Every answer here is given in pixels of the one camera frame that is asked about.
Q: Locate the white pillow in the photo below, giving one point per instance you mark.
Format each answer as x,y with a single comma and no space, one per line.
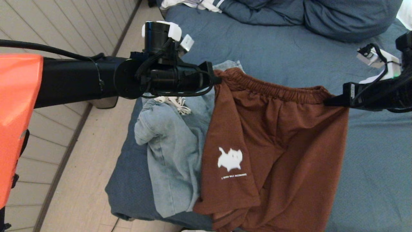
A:
406,13

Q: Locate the light blue denim shorts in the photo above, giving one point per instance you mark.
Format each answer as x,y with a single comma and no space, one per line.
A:
173,145

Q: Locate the white striped garment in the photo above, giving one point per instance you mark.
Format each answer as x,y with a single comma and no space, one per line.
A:
206,4

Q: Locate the brown trash bin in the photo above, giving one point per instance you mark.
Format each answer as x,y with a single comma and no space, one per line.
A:
104,103

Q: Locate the small black object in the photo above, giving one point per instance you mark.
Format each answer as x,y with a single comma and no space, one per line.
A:
152,3

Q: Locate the blue bed cover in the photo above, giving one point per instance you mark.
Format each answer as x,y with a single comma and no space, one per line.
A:
322,64

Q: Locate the rust brown shorts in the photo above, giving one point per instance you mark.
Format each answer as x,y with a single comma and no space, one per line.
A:
283,145

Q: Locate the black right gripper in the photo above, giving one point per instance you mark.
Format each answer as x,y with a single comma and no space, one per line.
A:
367,95

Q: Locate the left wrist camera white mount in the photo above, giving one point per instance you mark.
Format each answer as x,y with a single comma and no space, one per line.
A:
175,32

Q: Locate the crumpled blue duvet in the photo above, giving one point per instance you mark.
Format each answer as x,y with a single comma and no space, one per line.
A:
338,19

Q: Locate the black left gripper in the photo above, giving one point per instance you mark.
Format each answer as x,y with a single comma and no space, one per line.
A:
180,79

